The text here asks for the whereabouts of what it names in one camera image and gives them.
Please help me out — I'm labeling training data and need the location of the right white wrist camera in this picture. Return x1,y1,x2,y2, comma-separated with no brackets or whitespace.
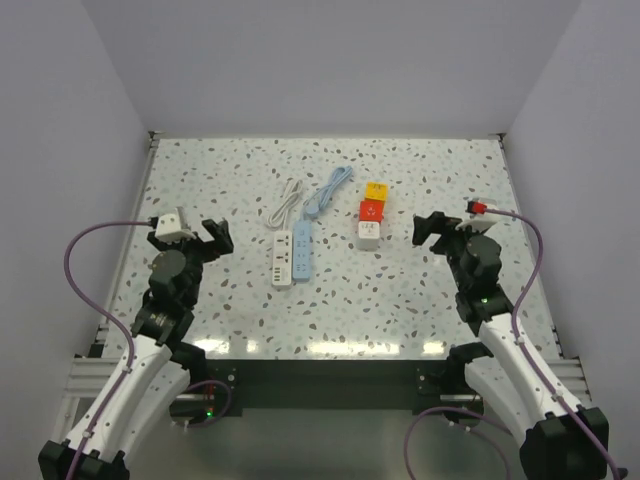
456,199,500,233

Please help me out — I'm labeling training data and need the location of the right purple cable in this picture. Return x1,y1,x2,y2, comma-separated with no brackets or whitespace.
403,209,619,480

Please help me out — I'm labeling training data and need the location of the blue power strip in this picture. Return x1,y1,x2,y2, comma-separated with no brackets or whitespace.
292,220,312,283

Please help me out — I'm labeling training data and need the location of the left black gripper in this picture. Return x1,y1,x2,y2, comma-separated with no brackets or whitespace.
148,218,232,306

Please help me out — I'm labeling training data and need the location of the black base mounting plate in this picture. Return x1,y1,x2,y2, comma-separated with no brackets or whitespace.
207,359,484,417

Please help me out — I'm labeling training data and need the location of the white cube plug adapter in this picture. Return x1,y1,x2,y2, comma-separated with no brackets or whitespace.
356,221,381,251

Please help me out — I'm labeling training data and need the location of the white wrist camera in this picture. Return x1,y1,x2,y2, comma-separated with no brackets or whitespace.
155,207,195,244
456,199,500,233

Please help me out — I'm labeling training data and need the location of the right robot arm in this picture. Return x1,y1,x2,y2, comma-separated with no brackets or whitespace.
412,200,628,479

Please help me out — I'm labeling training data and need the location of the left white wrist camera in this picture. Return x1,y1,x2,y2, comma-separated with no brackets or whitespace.
155,207,195,244

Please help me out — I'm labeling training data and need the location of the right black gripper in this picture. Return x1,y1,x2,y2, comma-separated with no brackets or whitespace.
411,211,484,290

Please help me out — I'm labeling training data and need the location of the white power strip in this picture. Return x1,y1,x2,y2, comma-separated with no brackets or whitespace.
271,230,293,289

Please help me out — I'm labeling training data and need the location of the red cube plug adapter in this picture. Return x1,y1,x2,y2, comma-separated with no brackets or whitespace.
359,199,385,223

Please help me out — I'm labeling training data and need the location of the white power cord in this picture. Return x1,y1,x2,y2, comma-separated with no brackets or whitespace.
264,179,304,233

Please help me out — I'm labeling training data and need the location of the yellow cube plug adapter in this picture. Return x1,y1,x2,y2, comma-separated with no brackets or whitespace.
364,182,388,203

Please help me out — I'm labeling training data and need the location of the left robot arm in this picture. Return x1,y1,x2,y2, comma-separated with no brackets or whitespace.
38,211,234,479

